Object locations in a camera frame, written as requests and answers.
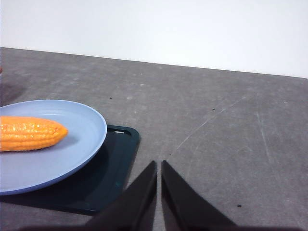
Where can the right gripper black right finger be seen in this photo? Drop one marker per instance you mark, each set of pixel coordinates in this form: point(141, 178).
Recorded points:
point(183, 207)

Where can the light blue round plate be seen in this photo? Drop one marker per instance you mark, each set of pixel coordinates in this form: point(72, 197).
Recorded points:
point(72, 163)

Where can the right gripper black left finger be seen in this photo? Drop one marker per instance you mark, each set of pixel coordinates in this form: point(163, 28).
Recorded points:
point(137, 207)

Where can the yellow orange toy corn cob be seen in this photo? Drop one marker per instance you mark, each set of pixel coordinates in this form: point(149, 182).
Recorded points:
point(29, 134)

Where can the dark rectangular tray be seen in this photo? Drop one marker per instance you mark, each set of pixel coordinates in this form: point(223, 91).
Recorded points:
point(113, 178)

